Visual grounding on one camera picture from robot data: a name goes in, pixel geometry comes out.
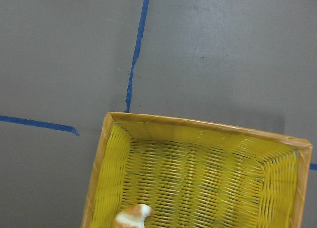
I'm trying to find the yellow woven basket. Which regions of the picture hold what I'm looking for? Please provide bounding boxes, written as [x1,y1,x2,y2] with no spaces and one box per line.
[81,112,312,228]

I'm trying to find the toy croissant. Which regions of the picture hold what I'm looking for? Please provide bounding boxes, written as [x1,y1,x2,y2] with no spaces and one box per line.
[111,204,153,228]

